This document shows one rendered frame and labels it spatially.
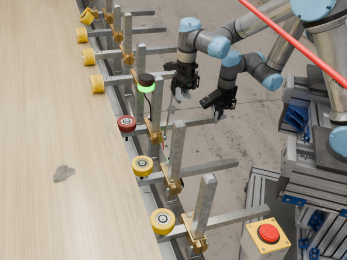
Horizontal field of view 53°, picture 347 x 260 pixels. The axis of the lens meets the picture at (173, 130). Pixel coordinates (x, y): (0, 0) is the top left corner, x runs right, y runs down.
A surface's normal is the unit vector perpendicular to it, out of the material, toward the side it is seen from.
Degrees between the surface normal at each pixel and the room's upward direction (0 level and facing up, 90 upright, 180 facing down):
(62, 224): 0
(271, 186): 0
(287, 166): 90
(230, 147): 0
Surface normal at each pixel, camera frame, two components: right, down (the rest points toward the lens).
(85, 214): 0.08, -0.76
